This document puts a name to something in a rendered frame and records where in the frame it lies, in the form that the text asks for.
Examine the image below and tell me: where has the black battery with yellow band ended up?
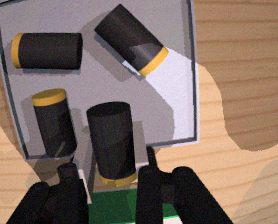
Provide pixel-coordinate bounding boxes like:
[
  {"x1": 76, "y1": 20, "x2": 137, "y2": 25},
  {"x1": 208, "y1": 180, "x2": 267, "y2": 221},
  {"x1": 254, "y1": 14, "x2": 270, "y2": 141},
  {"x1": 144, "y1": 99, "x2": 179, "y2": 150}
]
[
  {"x1": 31, "y1": 88, "x2": 77, "y2": 158},
  {"x1": 86, "y1": 101, "x2": 137, "y2": 187},
  {"x1": 94, "y1": 3, "x2": 169, "y2": 77},
  {"x1": 11, "y1": 33, "x2": 83, "y2": 70}
]

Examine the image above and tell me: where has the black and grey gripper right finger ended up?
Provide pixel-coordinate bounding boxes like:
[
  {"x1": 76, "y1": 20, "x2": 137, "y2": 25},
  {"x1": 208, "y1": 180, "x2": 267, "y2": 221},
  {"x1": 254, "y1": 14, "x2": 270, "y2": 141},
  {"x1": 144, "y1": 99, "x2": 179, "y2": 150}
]
[{"x1": 132, "y1": 121, "x2": 234, "y2": 224}]

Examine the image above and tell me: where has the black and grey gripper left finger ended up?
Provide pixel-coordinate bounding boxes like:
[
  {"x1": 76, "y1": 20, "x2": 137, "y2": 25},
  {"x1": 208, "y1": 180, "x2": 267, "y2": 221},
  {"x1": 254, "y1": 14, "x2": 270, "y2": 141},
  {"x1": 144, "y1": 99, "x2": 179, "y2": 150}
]
[{"x1": 6, "y1": 127, "x2": 96, "y2": 224}]

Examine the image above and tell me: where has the green open-top box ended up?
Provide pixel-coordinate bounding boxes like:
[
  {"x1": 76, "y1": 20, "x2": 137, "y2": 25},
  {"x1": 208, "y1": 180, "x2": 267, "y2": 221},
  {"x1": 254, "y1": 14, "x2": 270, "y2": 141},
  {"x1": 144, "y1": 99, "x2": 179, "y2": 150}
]
[{"x1": 88, "y1": 187, "x2": 182, "y2": 224}]

